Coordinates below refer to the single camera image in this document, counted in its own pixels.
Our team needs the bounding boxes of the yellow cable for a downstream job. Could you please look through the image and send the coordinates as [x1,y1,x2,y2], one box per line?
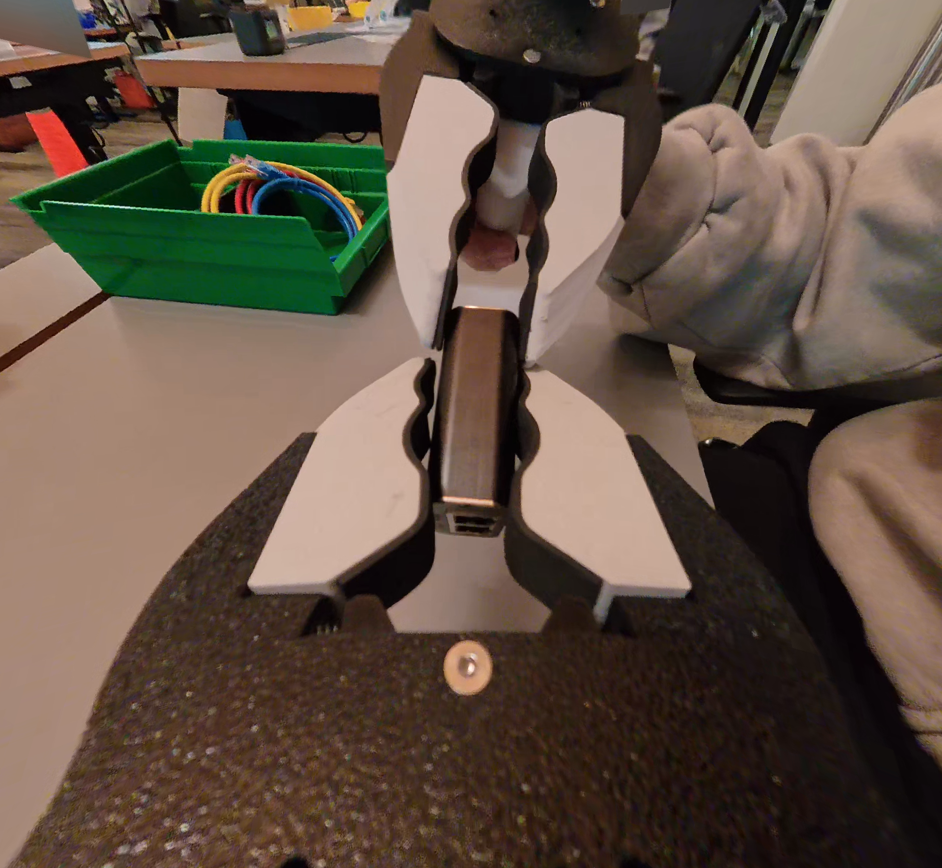
[200,160,365,232]

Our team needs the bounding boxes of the grey table with wooden edge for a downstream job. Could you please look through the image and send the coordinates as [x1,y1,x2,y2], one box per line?
[136,18,413,96]
[0,40,133,78]

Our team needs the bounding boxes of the green plastic bin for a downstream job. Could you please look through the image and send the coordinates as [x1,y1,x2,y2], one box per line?
[11,139,391,316]

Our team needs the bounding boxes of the black cup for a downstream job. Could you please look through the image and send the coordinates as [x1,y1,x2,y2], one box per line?
[228,5,287,58]

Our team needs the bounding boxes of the person's right hand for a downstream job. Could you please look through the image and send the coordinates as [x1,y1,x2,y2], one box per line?
[462,209,540,273]

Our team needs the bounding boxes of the orange traffic cone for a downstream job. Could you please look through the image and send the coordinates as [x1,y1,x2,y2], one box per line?
[26,110,89,177]

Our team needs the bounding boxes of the black ethernet splitter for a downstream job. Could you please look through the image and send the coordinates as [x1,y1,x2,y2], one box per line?
[430,305,522,538]

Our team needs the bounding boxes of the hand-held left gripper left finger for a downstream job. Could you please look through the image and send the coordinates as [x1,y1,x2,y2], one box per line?
[246,359,437,597]

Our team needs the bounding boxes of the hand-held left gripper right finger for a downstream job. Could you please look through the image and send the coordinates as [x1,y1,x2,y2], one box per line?
[504,368,693,622]

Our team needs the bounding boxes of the blue ethernet cable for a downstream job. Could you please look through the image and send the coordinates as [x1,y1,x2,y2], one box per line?
[250,161,362,262]

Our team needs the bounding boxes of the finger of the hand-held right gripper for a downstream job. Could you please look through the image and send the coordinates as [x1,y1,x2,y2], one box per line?
[519,108,627,368]
[386,73,501,354]

